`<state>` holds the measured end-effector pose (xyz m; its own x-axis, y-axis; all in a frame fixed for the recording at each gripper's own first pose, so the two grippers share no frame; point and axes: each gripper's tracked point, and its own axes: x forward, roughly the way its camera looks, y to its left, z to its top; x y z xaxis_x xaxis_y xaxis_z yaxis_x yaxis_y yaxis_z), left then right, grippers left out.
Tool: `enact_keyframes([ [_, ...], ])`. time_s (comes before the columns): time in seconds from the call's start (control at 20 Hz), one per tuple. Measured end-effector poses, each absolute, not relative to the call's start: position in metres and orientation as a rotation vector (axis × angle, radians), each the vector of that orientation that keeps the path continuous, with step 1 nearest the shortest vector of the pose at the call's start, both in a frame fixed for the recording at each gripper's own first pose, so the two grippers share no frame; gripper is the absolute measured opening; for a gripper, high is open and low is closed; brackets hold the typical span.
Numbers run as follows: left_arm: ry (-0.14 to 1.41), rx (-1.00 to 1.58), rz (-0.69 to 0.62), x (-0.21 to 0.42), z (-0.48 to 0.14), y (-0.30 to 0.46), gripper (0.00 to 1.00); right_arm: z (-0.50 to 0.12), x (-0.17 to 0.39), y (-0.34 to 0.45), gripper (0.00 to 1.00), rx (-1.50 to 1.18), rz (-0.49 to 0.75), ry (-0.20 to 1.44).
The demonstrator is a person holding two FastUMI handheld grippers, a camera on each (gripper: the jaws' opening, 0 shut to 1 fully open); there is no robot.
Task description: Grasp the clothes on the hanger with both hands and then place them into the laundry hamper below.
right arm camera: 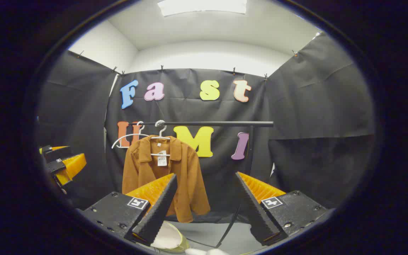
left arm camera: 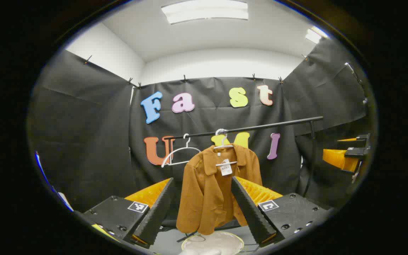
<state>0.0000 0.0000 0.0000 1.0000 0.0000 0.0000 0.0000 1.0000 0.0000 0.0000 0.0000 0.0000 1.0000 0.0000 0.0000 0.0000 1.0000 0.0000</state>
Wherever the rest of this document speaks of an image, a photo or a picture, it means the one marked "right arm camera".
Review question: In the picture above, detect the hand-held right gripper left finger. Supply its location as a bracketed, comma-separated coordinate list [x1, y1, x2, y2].
[80, 173, 178, 247]

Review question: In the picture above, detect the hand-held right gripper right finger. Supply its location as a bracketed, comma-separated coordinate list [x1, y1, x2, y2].
[235, 171, 328, 247]

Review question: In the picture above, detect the white round laundry hamper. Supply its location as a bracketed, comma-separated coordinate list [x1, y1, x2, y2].
[151, 221, 190, 253]

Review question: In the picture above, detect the brown jacket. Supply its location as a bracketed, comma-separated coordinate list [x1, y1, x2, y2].
[122, 135, 211, 223]

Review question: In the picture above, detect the thick white plastic hanger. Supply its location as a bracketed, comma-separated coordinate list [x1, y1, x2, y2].
[150, 120, 172, 157]

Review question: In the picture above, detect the black clothes rack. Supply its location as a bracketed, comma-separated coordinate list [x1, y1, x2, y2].
[133, 121, 274, 248]

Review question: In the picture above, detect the black backdrop cloth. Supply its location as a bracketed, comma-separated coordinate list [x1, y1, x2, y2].
[38, 32, 376, 223]

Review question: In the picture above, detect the ceiling light panel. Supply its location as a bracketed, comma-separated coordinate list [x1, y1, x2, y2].
[157, 0, 248, 17]

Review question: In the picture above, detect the thin white wire hanger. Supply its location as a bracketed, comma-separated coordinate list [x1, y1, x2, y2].
[111, 121, 150, 149]

